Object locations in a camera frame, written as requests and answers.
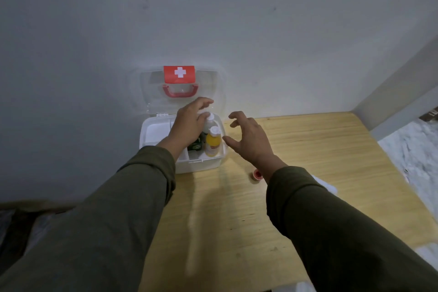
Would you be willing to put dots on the dark brown object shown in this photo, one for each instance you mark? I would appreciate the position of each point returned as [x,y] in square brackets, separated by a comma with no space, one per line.
[430,114]

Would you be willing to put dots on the dark green small box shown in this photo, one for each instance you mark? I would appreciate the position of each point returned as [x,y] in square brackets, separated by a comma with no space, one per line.
[195,144]

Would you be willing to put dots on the person's left forearm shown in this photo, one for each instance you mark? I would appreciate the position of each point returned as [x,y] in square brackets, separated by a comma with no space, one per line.
[102,226]

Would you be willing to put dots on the yellow bottle with white cap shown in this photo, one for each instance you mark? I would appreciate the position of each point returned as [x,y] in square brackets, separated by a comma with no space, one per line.
[213,144]

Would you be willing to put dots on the person's right forearm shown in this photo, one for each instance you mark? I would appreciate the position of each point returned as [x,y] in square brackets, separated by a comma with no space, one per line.
[335,240]

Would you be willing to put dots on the white first aid box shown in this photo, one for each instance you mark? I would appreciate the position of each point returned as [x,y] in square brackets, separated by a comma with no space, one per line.
[155,132]

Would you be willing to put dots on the person's left thumb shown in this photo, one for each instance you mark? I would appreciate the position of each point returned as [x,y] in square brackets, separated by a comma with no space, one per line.
[204,117]

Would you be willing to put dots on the person's right middle finger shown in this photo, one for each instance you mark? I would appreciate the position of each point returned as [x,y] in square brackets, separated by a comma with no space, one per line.
[238,116]

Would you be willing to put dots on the red tape roll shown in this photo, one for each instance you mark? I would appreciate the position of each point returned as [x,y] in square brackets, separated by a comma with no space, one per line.
[257,174]

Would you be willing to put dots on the person's right hand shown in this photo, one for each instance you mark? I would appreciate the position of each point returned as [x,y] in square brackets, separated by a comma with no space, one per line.
[255,144]

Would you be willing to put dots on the white plastic bottle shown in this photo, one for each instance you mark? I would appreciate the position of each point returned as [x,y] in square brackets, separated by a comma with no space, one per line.
[209,124]

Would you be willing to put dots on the person's right thumb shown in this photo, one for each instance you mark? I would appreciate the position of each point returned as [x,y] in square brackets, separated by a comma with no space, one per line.
[231,143]

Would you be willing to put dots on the person's left hand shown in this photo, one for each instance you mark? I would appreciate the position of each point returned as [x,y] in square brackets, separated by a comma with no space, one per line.
[184,127]

